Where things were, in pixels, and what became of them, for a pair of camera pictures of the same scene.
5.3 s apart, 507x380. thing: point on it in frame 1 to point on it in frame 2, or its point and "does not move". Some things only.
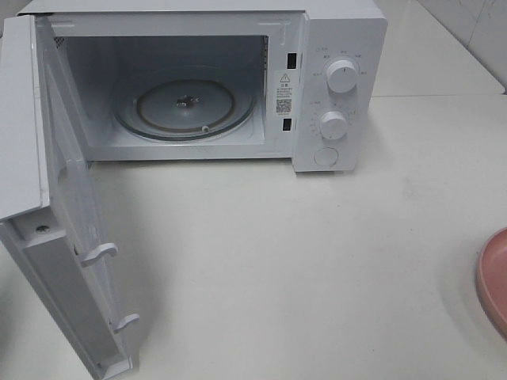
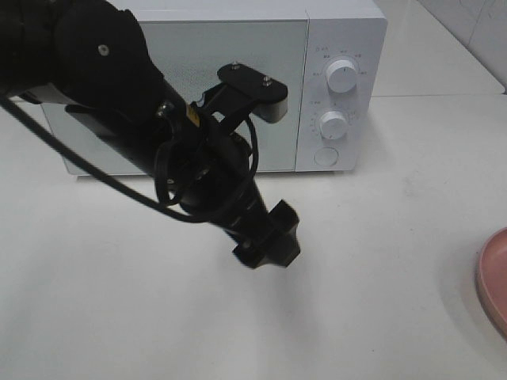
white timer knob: x=333 y=125 does not move
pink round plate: x=491 y=279 does not move
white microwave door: x=51 y=226 to x=187 y=56
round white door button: x=326 y=156 does not move
